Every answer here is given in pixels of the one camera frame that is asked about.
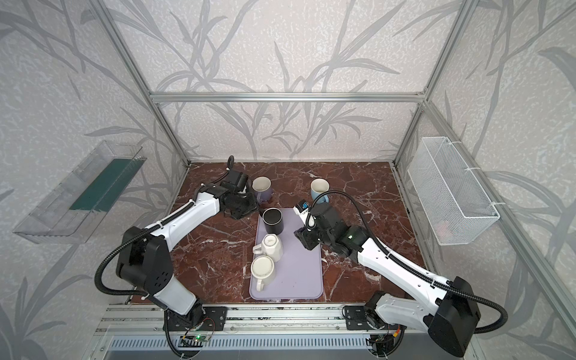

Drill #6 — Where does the lavender mug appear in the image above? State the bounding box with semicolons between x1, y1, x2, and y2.
252;176;272;204

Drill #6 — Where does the black enamel mug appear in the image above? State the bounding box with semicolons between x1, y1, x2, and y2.
261;208;284;236

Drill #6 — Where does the light blue mug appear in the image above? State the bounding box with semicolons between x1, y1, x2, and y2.
310;178;330;203

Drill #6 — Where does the white faceted mug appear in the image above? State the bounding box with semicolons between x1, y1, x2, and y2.
253;234;284;263

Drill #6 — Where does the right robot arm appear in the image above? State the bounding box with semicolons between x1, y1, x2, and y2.
293;199;509;357

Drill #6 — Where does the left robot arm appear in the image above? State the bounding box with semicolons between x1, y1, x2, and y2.
94;156;259;317

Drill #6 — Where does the cream round mug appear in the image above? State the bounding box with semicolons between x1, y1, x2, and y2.
250;255;276;292

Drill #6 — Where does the lavender plastic tray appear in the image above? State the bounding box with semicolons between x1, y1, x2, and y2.
249;208;323;302

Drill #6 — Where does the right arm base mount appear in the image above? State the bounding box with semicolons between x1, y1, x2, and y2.
342;305;386;331

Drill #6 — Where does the aluminium cage frame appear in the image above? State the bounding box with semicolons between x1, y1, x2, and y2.
88;1;575;336

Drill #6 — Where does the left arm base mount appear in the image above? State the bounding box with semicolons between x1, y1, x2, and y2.
163;306;228;332

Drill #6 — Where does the white wire mesh basket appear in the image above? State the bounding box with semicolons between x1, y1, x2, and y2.
407;136;500;246

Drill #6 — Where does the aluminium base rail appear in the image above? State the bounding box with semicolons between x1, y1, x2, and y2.
93;302;474;336

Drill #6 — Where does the clear acrylic wall shelf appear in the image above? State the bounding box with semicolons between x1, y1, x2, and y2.
13;140;147;245

